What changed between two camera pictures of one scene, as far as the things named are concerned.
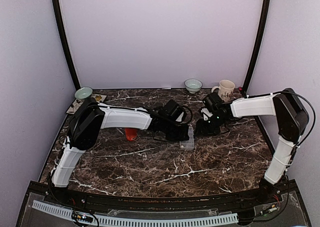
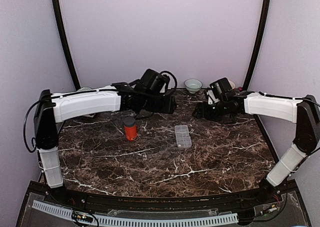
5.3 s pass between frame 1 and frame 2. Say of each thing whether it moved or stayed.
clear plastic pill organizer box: moved
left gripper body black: moved
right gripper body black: moved
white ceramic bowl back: stayed
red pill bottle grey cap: stayed
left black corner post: stayed
